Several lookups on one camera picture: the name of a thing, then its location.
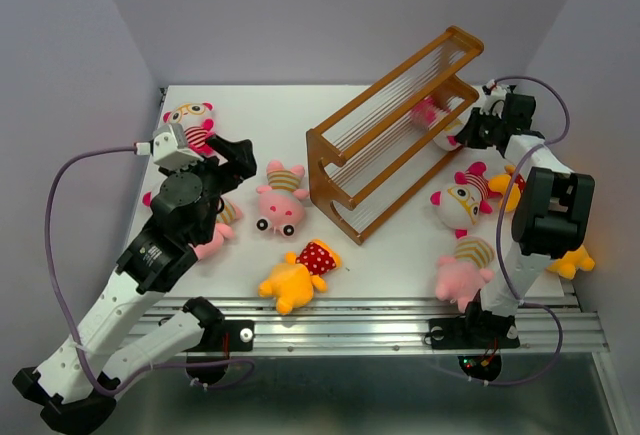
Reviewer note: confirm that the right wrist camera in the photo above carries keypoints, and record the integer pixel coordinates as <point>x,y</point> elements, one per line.
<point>494,97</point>

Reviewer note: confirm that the wooden toy shelf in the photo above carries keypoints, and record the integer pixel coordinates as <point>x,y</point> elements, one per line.
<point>370,157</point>

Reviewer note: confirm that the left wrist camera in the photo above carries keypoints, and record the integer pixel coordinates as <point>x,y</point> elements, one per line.
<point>168,148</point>

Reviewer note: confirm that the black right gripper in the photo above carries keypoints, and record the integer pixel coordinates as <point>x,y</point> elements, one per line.
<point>467,136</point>

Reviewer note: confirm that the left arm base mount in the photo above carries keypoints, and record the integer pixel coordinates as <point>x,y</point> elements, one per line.
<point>211,365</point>

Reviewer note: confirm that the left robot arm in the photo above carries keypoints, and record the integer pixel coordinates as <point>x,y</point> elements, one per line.
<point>79,385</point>

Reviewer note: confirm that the pink plush, front right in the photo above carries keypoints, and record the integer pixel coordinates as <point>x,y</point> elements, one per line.
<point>461,275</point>

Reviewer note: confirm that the pink plush under left arm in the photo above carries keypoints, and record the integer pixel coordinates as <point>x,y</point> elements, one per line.
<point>223,229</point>

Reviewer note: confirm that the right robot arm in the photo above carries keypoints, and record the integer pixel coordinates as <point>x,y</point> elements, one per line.
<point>550,220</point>

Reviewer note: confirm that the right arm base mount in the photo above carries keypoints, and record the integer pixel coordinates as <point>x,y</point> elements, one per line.
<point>480,341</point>

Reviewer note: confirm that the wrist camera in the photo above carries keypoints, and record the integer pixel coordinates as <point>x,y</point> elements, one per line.
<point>168,148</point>
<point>494,97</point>

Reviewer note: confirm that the aluminium rail frame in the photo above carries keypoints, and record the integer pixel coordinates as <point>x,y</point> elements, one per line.
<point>378,327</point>

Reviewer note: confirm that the pink plush with wheels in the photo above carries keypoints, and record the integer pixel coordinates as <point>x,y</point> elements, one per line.
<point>280,200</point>

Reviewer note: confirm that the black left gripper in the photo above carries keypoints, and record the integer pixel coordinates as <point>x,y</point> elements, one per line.
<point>242,163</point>

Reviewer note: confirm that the yellow bear plush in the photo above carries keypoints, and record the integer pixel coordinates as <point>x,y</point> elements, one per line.
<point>572,262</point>
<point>294,282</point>
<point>509,187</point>

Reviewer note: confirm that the white glasses plush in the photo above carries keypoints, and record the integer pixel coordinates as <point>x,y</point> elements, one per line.
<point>445,130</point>
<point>460,204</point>
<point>198,124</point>
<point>150,194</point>

